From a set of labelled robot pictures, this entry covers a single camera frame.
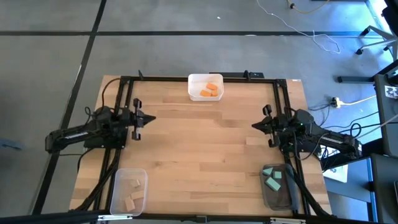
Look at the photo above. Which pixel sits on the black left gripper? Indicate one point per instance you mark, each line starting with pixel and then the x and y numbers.
pixel 130 119

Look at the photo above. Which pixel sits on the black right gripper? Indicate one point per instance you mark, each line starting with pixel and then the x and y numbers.
pixel 277 127

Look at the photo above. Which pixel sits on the small green wooden block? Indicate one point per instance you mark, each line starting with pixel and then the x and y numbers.
pixel 277 175
pixel 267 171

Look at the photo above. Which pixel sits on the long green wooden block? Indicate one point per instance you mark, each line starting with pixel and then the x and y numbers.
pixel 272 184

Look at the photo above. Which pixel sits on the small orange wooden block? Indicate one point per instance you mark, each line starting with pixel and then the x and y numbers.
pixel 214 92

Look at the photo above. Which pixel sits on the pale pink wooden block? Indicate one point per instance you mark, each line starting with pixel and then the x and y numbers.
pixel 135 183
pixel 129 204
pixel 137 195

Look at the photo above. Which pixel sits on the long orange wooden block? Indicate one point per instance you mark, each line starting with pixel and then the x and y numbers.
pixel 205 93
pixel 212 86

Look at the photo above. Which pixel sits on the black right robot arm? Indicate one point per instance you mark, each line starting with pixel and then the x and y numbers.
pixel 326 138

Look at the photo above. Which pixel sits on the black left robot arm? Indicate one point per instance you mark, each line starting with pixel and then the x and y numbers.
pixel 77 135

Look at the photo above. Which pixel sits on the white plastic bin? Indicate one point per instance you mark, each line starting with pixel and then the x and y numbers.
pixel 202 84

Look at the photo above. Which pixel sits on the clear plastic bin right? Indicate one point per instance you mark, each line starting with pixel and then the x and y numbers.
pixel 281 199

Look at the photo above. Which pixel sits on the clear plastic bin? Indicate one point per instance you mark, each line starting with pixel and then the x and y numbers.
pixel 121 193
pixel 281 199

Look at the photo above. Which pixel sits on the white power strip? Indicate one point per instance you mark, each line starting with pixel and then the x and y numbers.
pixel 336 102

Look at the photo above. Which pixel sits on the white paper sheet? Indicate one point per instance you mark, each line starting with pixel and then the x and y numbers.
pixel 337 174

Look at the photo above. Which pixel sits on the black floor bar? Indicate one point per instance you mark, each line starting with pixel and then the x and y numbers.
pixel 356 79

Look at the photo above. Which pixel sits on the black cabinet with tag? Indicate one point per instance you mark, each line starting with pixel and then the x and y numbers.
pixel 387 118

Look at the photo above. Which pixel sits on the grey chair base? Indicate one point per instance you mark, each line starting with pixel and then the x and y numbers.
pixel 377 39

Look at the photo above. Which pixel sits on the black aluminium table frame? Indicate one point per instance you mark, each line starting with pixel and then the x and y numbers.
pixel 155 79

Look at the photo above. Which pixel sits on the black frame clamp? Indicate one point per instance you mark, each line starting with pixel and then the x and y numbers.
pixel 247 74
pixel 140 74

